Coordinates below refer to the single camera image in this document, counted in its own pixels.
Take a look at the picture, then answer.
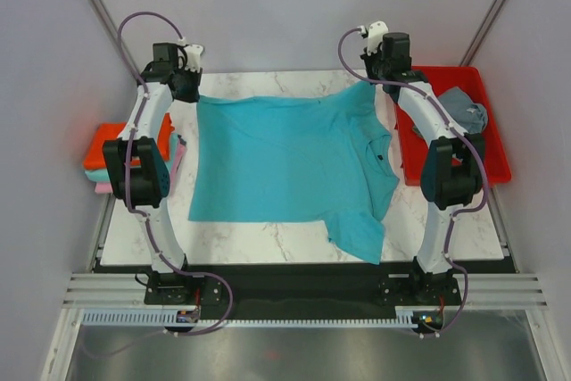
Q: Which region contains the teal t shirt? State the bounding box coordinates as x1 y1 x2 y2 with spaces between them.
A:
188 82 399 264
85 133 186 183

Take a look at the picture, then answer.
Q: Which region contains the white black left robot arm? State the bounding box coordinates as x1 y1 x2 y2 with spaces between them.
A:
103 39 204 303

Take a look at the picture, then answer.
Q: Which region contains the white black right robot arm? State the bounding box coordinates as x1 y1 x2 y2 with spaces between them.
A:
359 21 489 304

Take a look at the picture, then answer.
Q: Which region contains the red plastic bin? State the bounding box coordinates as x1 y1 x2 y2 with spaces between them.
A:
394 66 512 186

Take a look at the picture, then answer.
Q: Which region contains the grey t shirt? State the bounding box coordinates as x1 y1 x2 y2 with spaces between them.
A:
431 87 489 134

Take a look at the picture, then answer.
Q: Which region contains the folded red t shirt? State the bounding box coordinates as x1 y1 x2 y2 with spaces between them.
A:
83 113 175 171

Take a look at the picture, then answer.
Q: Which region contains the folded teal t shirt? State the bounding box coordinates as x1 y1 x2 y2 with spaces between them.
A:
85 133 186 183

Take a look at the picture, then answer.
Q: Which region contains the folded pink t shirt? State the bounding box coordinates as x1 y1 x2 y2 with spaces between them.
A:
94 138 186 195

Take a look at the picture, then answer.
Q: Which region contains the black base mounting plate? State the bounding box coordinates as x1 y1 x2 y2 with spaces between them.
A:
145 262 461 321

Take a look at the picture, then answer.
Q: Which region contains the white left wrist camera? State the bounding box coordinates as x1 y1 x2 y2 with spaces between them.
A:
177 37 205 72

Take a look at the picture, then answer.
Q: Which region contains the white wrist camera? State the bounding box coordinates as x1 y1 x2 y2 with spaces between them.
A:
358 21 389 56
177 37 205 72

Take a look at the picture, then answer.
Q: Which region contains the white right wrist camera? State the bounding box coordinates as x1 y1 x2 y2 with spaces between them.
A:
358 21 389 56

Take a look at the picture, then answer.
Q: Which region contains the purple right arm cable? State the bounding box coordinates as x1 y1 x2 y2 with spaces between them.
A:
336 27 490 340

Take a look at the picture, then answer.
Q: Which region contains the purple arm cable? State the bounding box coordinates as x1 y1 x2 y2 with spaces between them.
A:
336 27 490 340
116 12 236 358

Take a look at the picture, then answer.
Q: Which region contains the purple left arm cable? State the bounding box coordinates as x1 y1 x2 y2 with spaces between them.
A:
116 12 236 358

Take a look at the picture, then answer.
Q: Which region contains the aluminium frame rail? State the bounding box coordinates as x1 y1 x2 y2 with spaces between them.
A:
63 274 547 310

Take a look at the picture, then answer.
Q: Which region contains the grey slotted cable duct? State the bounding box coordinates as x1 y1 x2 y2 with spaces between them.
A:
82 302 442 328

